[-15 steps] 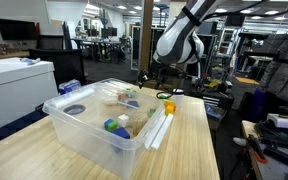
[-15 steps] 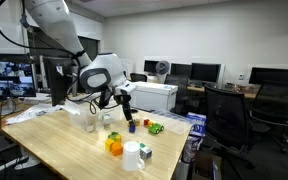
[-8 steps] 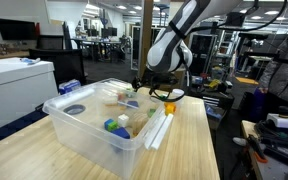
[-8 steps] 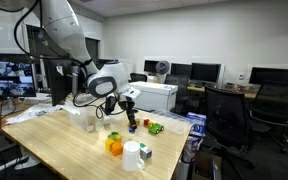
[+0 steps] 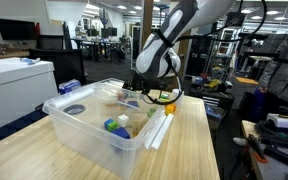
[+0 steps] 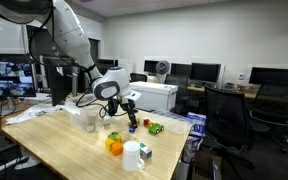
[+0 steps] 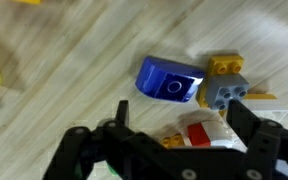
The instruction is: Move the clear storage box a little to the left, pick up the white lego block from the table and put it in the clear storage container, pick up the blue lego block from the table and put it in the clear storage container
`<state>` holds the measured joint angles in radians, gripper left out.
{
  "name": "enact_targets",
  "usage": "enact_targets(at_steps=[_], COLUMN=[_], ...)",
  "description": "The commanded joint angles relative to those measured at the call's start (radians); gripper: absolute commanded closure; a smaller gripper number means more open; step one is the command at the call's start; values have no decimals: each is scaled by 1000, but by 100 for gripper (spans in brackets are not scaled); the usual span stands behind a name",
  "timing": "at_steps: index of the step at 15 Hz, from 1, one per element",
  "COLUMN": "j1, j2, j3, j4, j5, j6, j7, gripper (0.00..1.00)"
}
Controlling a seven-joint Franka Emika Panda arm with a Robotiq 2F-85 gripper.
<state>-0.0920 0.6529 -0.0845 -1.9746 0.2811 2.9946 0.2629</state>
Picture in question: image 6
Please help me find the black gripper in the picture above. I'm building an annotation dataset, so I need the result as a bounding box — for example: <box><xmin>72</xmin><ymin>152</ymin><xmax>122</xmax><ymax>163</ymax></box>
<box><xmin>118</xmin><ymin>98</ymin><xmax>139</xmax><ymax>129</ymax></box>

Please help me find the clear plastic storage box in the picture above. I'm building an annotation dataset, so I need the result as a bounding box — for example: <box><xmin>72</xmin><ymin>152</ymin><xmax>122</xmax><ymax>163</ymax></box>
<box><xmin>68</xmin><ymin>105</ymin><xmax>115</xmax><ymax>134</ymax></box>

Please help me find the white cardboard box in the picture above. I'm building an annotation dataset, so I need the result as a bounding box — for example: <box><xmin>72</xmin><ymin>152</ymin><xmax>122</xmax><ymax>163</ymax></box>
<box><xmin>129</xmin><ymin>81</ymin><xmax>179</xmax><ymax>112</ymax></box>

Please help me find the orange block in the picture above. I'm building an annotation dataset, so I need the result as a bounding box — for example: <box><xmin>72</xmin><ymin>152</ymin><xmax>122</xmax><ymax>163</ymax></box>
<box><xmin>110</xmin><ymin>142</ymin><xmax>124</xmax><ymax>157</ymax></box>

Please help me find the yellow block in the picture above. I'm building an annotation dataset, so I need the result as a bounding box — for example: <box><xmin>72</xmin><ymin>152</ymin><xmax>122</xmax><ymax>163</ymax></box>
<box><xmin>104</xmin><ymin>138</ymin><xmax>116</xmax><ymax>152</ymax></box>

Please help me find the lego block with stickers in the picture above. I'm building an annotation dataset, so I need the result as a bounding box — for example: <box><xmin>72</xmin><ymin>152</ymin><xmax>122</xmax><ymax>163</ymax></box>
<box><xmin>139</xmin><ymin>145</ymin><xmax>153</xmax><ymax>160</ymax></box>

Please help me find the brown cardboard box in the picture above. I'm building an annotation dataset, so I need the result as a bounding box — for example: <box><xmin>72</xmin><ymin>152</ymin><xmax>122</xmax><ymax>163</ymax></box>
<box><xmin>192</xmin><ymin>151</ymin><xmax>223</xmax><ymax>180</ymax></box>

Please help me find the green toy car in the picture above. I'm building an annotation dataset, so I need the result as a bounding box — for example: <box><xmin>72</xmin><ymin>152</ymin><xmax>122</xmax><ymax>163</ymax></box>
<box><xmin>148</xmin><ymin>122</ymin><xmax>165</xmax><ymax>135</ymax></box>

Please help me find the white mug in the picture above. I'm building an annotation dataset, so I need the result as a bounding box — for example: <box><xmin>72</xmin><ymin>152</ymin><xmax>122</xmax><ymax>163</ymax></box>
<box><xmin>121</xmin><ymin>140</ymin><xmax>146</xmax><ymax>172</ymax></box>

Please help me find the clear plastic lid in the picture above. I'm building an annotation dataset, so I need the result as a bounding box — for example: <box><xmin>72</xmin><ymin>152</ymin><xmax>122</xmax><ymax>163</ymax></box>
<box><xmin>150</xmin><ymin>109</ymin><xmax>195</xmax><ymax>135</ymax></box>

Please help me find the black computer monitor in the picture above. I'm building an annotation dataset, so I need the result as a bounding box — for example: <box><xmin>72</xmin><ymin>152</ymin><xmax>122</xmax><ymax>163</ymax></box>
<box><xmin>170</xmin><ymin>63</ymin><xmax>193</xmax><ymax>78</ymax></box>
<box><xmin>190</xmin><ymin>62</ymin><xmax>222</xmax><ymax>84</ymax></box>
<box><xmin>143</xmin><ymin>59</ymin><xmax>161</xmax><ymax>74</ymax></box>

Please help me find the grey desk fan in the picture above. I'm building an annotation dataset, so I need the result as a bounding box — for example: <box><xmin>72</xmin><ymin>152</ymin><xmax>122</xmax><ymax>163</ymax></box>
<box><xmin>155</xmin><ymin>60</ymin><xmax>171</xmax><ymax>84</ymax></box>

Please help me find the blue and white carton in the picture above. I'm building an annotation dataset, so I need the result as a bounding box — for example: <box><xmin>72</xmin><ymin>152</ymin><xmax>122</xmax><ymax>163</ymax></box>
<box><xmin>185</xmin><ymin>112</ymin><xmax>207</xmax><ymax>138</ymax></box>

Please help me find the grey and white bag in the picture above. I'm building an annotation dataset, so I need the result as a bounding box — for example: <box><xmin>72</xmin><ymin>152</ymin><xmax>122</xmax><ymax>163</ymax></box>
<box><xmin>182</xmin><ymin>134</ymin><xmax>202</xmax><ymax>164</ymax></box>

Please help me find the unlit black desk monitor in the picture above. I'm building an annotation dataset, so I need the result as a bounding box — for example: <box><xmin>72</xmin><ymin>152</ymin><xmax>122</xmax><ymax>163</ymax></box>
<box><xmin>43</xmin><ymin>56</ymin><xmax>76</xmax><ymax>107</ymax></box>

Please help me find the black mesh office chair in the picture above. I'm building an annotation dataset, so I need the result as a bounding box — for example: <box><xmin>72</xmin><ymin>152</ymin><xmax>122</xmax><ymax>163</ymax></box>
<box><xmin>250</xmin><ymin>80</ymin><xmax>288</xmax><ymax>154</ymax></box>
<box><xmin>202</xmin><ymin>84</ymin><xmax>257</xmax><ymax>171</ymax></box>

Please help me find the crumpled clear plastic bag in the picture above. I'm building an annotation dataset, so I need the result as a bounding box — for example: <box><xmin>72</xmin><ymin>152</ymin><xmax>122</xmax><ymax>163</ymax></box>
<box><xmin>5</xmin><ymin>102</ymin><xmax>82</xmax><ymax>126</ymax></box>

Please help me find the wooden desk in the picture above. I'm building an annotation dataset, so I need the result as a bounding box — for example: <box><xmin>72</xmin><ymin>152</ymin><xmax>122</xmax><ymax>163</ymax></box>
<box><xmin>186</xmin><ymin>83</ymin><xmax>288</xmax><ymax>108</ymax></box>

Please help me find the lit computer monitor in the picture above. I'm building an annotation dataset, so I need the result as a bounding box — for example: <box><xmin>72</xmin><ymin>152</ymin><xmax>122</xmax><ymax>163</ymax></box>
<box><xmin>0</xmin><ymin>53</ymin><xmax>37</xmax><ymax>116</ymax></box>

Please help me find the wide black monitor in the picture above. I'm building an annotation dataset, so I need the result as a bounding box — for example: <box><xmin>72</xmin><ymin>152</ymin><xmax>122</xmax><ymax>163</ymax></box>
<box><xmin>248</xmin><ymin>66</ymin><xmax>288</xmax><ymax>85</ymax></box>

